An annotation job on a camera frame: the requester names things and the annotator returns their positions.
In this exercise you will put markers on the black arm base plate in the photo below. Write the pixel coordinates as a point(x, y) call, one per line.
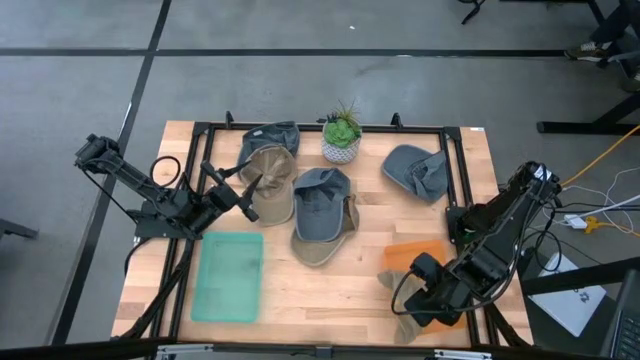
point(454, 220)
point(150, 227)

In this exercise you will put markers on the black desk frame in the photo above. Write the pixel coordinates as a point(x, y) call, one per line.
point(575, 128)

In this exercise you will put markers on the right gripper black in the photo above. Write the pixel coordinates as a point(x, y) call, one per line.
point(440, 300)

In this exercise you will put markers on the teal plastic bin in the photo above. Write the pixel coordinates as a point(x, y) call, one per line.
point(227, 277)

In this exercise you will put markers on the black chair leg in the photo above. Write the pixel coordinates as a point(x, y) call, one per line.
point(472, 12)

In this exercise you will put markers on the tan cap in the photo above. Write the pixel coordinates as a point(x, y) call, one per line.
point(277, 200)
point(315, 252)
point(395, 285)

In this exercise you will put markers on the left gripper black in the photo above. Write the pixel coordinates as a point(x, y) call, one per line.
point(220, 205)

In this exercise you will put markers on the orange plastic bin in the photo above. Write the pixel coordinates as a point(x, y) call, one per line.
point(405, 252)

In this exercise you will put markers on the silver metal bracket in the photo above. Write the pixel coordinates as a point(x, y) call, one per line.
point(185, 350)
point(462, 355)

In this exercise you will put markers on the white flat box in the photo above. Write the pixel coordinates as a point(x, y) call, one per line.
point(570, 300)

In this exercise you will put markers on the black furniture foot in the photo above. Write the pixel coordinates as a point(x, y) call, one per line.
point(15, 229)

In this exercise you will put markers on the black slanted beam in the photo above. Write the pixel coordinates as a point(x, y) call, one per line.
point(575, 280)

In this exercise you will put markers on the black laptop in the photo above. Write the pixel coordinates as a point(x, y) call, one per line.
point(625, 325)

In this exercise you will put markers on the yellow plug connector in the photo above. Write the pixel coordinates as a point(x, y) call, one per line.
point(592, 225)

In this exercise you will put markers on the black metal table frame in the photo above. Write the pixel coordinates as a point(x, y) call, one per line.
point(307, 126)

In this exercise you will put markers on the black camera rig beam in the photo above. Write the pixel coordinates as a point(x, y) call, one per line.
point(75, 352)

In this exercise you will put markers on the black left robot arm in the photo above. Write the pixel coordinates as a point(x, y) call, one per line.
point(130, 175)

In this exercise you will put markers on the person's leg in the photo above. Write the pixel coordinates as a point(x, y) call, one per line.
point(615, 22)

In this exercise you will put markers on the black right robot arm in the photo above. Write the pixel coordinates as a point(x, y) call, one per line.
point(505, 215)

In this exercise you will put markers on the grey denim cap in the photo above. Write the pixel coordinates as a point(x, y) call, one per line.
point(415, 170)
point(272, 135)
point(320, 210)

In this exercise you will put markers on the succulent in patterned white pot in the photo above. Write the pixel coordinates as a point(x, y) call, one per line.
point(341, 135)

